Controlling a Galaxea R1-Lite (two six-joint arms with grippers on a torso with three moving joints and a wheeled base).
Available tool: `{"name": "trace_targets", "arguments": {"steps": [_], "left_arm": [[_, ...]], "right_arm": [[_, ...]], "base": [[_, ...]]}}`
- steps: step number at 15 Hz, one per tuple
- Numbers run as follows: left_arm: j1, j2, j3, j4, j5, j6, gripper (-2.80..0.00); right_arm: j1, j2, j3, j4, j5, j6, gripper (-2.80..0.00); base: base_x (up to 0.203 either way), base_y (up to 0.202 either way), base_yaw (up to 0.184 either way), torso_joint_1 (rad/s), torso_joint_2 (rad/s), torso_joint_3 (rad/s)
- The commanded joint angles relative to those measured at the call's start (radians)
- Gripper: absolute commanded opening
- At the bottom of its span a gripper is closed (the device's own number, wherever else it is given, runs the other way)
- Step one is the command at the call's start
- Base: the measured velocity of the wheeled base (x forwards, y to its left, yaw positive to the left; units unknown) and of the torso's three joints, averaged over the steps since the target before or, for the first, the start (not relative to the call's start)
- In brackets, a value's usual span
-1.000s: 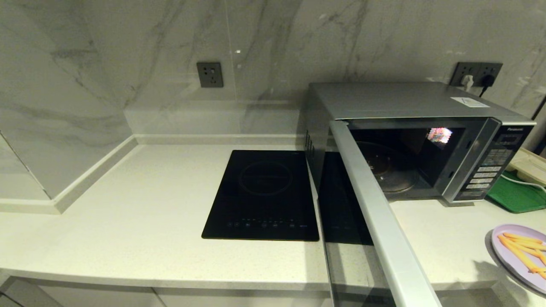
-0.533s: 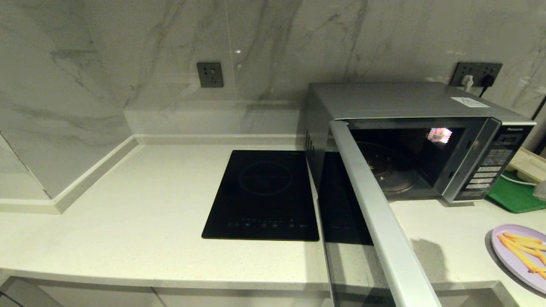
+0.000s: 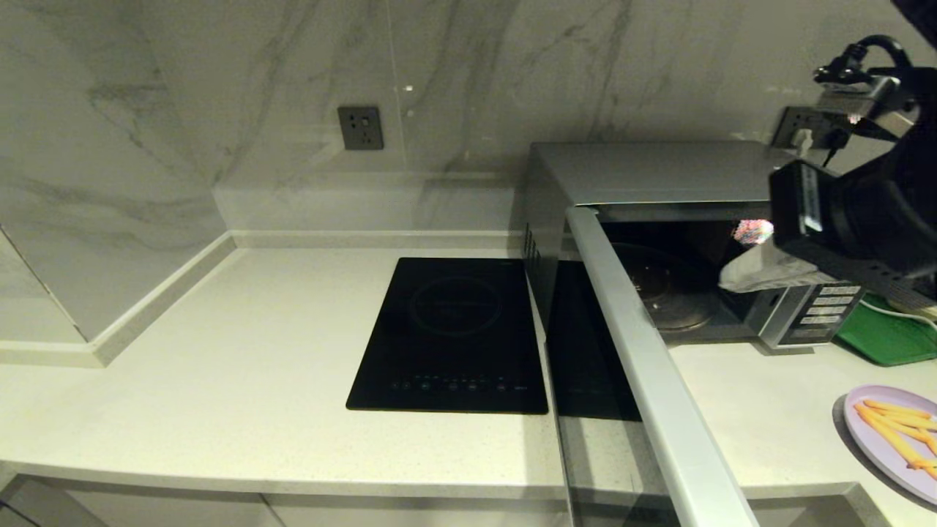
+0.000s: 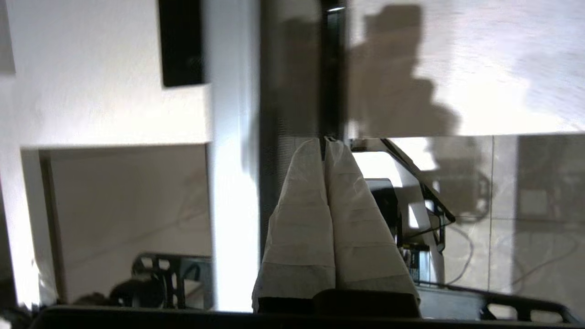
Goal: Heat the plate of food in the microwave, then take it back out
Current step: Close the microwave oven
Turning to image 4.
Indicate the beige cabinet drawer front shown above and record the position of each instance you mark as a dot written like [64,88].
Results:
[128,214]

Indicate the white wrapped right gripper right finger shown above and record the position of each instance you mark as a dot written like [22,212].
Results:
[361,237]

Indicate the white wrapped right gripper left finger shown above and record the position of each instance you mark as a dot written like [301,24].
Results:
[299,237]

